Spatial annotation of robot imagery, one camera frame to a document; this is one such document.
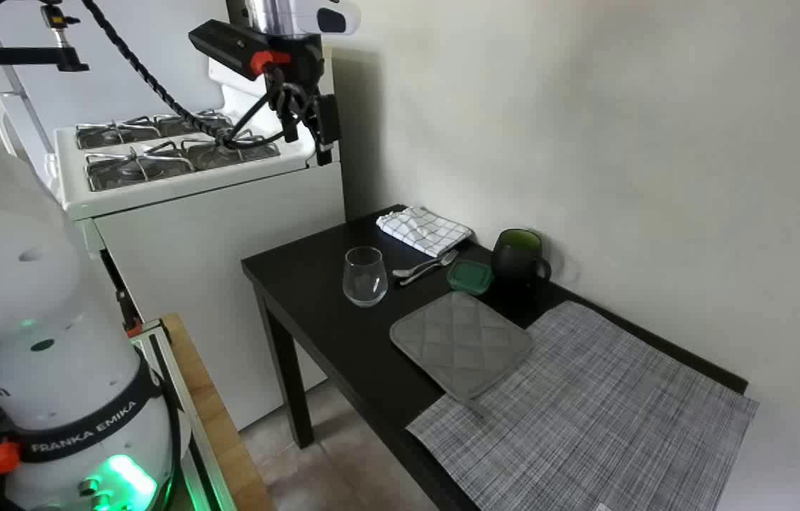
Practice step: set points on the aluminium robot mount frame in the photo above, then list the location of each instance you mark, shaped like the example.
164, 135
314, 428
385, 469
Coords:
147, 333

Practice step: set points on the clear stemless glass cup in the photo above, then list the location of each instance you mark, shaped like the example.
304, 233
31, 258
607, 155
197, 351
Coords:
364, 279

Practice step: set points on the small green lidded container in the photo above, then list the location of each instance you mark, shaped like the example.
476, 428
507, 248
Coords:
469, 277

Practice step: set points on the black side table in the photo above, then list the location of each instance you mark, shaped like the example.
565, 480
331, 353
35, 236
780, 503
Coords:
326, 321

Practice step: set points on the dark green mug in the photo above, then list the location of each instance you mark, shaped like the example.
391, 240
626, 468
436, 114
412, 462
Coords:
517, 258

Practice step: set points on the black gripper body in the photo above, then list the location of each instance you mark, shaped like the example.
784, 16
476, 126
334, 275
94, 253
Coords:
299, 59

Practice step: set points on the silver spoon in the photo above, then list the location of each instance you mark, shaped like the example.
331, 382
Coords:
416, 277
419, 267

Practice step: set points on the grey quilted pot holder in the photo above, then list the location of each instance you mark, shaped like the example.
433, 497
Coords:
462, 343

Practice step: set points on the wooden board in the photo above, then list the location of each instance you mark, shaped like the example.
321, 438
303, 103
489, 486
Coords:
221, 445

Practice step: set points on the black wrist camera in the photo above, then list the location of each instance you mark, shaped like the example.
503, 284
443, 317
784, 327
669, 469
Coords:
226, 46

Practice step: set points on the grey woven placemat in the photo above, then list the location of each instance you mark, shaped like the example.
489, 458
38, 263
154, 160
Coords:
601, 416

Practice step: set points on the white checkered dish towel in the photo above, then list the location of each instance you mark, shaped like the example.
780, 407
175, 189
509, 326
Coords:
424, 232

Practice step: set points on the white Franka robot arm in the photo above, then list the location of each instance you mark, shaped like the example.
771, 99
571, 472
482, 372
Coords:
32, 313

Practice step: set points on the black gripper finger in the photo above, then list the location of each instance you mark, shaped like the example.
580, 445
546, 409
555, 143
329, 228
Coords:
329, 128
287, 117

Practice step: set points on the black stove burner grate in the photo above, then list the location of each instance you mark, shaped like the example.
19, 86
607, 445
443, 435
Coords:
148, 128
182, 160

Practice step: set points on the white kitchen stove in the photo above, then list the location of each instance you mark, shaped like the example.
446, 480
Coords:
204, 245

